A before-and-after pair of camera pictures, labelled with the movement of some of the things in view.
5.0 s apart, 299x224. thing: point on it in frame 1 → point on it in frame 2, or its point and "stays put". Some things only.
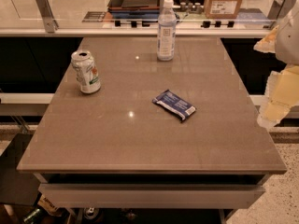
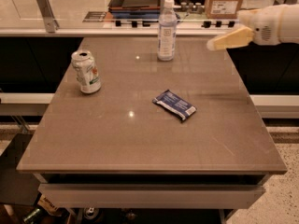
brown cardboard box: [223, 2] stays put
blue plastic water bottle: [166, 32] stays put
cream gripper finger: [281, 95] → [239, 36]
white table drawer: [147, 196] stays put
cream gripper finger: [267, 45] → [246, 16]
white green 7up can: [86, 71] stays put
